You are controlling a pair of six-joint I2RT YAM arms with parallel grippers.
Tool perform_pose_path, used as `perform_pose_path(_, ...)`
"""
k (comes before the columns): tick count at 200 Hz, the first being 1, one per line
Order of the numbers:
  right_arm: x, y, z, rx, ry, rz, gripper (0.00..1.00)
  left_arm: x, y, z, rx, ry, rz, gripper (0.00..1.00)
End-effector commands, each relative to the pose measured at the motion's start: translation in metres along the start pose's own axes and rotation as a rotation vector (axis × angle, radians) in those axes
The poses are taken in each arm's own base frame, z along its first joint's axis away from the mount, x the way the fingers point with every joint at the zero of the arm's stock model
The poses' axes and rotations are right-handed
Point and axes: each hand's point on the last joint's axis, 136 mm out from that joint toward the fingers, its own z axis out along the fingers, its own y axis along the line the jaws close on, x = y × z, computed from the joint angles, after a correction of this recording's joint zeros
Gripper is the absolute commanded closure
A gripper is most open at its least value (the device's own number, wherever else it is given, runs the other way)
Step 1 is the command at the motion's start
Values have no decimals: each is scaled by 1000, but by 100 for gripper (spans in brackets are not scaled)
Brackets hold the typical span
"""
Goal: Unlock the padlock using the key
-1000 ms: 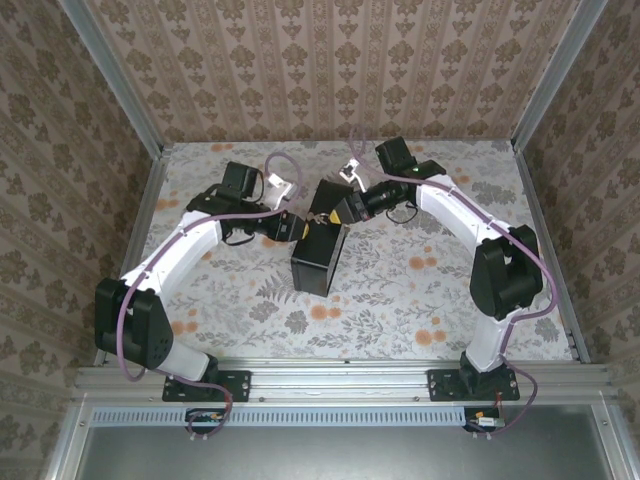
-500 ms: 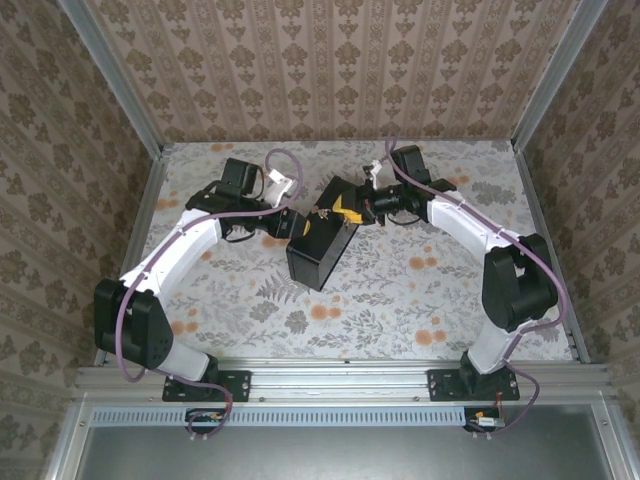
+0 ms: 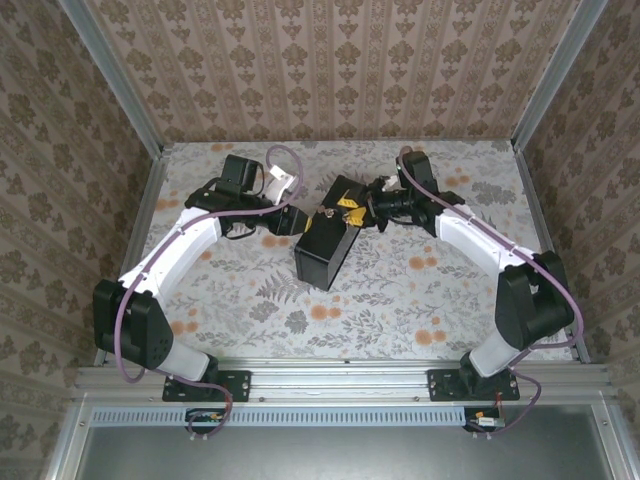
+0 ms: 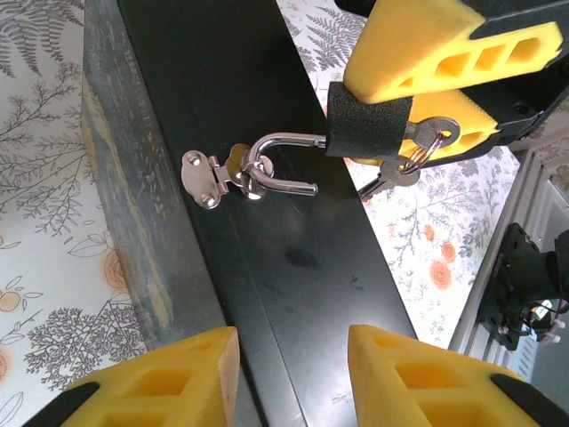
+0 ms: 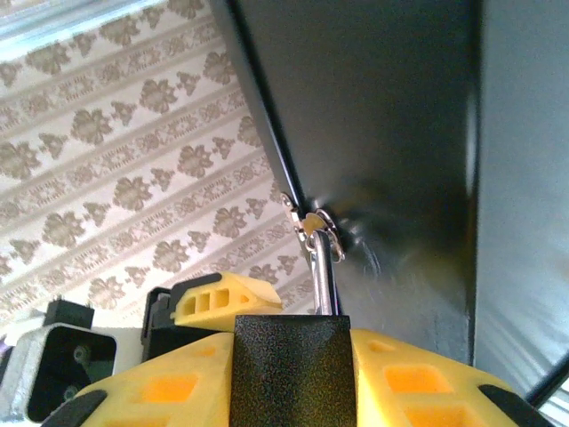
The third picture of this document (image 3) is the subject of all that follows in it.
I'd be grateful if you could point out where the black rectangular box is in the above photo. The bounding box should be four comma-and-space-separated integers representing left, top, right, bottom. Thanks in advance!
293, 173, 374, 292

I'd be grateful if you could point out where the small circuit board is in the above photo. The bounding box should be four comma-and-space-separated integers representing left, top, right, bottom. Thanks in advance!
185, 407, 226, 434
464, 407, 506, 434

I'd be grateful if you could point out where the grey metal panel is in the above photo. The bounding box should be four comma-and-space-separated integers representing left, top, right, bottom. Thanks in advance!
44, 399, 640, 480

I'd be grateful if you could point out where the thin black camera cable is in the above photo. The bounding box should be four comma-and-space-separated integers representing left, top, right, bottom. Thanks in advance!
222, 223, 257, 241

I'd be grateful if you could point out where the aluminium side rail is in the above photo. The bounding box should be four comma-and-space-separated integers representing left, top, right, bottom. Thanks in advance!
514, 144, 591, 364
93, 144, 174, 369

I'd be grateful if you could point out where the aluminium frame post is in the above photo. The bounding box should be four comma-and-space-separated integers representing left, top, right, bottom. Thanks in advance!
56, 0, 169, 159
510, 0, 611, 154

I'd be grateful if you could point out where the long aluminium frame rail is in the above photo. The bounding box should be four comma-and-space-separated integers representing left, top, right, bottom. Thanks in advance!
73, 355, 614, 405

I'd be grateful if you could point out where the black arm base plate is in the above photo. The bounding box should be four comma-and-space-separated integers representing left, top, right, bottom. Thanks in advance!
162, 368, 252, 403
428, 368, 521, 403

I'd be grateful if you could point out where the grey slotted cable duct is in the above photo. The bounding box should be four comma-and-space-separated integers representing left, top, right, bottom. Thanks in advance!
92, 404, 469, 429

